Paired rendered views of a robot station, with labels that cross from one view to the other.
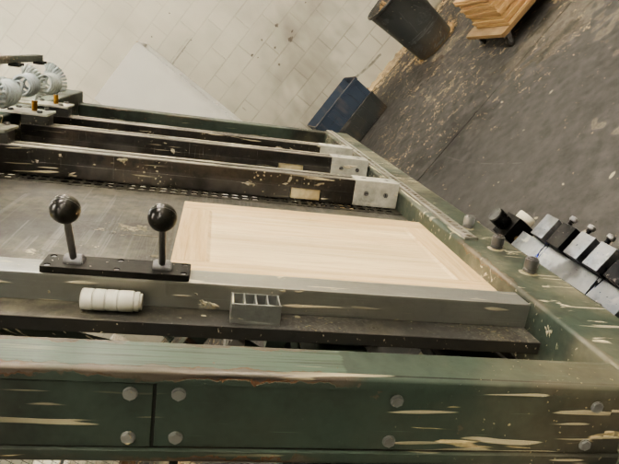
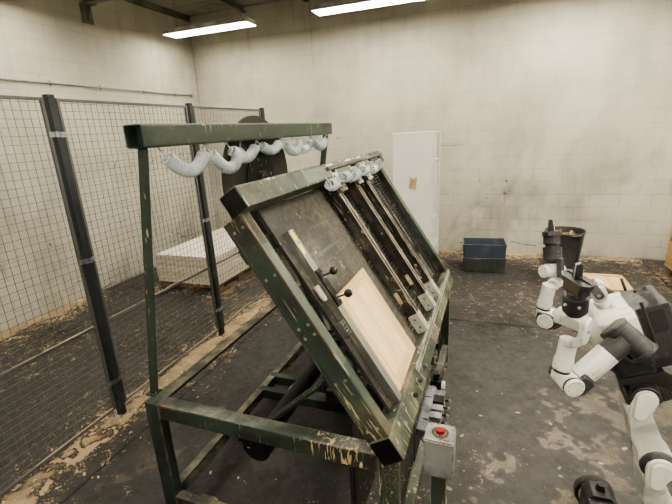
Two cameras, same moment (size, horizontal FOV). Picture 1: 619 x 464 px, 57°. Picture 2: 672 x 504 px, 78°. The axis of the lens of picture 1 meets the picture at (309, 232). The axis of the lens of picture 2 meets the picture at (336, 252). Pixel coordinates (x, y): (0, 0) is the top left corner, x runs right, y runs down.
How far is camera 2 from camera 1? 1.14 m
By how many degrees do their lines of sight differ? 12
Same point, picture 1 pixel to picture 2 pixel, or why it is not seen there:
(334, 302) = (360, 346)
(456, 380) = (358, 390)
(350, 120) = (481, 259)
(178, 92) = (426, 168)
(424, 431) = (343, 391)
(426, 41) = not seen: hidden behind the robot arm
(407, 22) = not seen: hidden behind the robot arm
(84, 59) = (410, 103)
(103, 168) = (355, 227)
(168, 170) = (370, 248)
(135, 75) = (418, 143)
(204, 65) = (454, 161)
